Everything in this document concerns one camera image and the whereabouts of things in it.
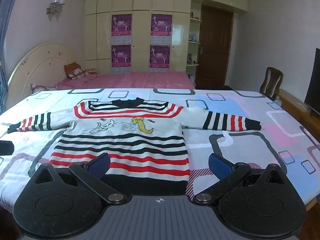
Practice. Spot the orange and white pillow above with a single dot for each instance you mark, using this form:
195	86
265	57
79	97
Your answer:
75	72

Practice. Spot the black television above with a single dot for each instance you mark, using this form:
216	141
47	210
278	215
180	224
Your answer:
313	80

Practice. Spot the patterned white bed sheet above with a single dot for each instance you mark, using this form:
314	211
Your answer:
250	155

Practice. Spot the grey-blue curtain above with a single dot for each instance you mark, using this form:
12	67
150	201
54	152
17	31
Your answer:
2	42

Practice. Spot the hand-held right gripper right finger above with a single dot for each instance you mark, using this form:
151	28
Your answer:
220	166

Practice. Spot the striped knit sweater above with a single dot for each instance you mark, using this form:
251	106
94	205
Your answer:
125	142

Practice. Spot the pink bed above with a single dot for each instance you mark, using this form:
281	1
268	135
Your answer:
150	80

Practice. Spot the wall lamp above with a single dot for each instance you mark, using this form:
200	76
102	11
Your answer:
55	5

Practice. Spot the cream headboard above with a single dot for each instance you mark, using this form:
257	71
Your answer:
37	62

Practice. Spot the brown wooden door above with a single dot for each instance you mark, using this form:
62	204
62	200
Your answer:
215	47

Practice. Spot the purple wall poster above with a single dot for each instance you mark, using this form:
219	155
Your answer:
121	55
121	25
160	56
161	24

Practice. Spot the open shelf unit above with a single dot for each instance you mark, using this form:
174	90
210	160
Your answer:
193	45

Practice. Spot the cream wardrobe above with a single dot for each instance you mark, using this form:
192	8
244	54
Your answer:
142	30

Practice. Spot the small orange pillow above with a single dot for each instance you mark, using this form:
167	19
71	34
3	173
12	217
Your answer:
91	71

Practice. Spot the wooden chair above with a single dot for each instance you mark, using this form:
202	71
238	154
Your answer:
271	80

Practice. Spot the white patterned pillow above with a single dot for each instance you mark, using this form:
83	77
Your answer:
42	88

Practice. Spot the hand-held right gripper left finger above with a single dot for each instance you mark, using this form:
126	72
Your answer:
100	166

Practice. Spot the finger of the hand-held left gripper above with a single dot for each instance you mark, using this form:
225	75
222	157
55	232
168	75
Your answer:
6	148

